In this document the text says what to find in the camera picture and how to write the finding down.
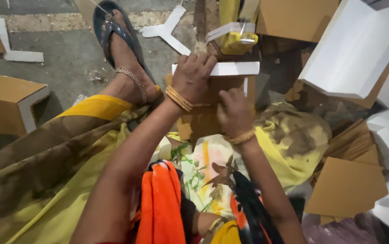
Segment person's foot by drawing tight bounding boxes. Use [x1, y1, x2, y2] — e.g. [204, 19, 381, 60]
[98, 9, 163, 106]

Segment white L-shaped foam strip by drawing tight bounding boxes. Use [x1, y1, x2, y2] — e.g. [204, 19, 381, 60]
[0, 17, 45, 63]

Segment brown cardboard piece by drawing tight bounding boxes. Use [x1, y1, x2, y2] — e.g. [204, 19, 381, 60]
[165, 74, 257, 143]

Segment gold bangle on right wrist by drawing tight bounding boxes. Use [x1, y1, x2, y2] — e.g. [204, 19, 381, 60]
[226, 129, 257, 146]

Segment orange and black scarf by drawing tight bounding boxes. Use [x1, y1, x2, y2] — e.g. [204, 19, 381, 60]
[131, 159, 285, 244]

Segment yellow sari cloth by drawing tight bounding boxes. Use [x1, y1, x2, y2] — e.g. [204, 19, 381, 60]
[0, 94, 332, 244]

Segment silver anklet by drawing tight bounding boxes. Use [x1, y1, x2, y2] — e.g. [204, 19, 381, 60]
[115, 66, 148, 104]

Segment floral patterned cloth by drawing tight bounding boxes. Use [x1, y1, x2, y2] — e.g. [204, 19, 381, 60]
[150, 135, 249, 217]

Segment blue sandal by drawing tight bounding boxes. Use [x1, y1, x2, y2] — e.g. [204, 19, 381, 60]
[92, 0, 157, 85]

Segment white Y-shaped foam piece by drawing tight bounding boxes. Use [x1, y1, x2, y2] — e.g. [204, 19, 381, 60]
[140, 5, 192, 56]

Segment square brown cardboard sheet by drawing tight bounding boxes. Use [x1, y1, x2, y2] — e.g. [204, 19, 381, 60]
[304, 156, 389, 225]

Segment gold bangles on left wrist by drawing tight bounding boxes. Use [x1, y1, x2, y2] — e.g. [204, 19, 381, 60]
[165, 85, 194, 113]

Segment person's left hand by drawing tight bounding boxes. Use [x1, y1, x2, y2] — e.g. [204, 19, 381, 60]
[172, 52, 218, 102]

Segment yellow cutting machine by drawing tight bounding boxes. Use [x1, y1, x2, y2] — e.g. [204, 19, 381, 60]
[205, 0, 261, 56]

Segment person's right hand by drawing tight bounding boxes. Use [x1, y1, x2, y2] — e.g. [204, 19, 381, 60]
[216, 89, 257, 139]

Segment large brown cardboard sheet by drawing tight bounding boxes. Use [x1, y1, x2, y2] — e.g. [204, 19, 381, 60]
[255, 0, 340, 43]

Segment cardboard-covered foam box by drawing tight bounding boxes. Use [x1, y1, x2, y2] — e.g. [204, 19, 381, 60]
[0, 71, 50, 137]

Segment large white foam block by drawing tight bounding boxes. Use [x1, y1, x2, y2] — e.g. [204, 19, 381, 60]
[298, 0, 389, 100]

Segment stack of cardboard sheets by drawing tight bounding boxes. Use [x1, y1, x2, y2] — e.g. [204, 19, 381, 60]
[323, 118, 381, 167]

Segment clear plastic bag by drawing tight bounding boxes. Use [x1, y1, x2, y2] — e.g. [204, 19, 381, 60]
[300, 213, 388, 244]

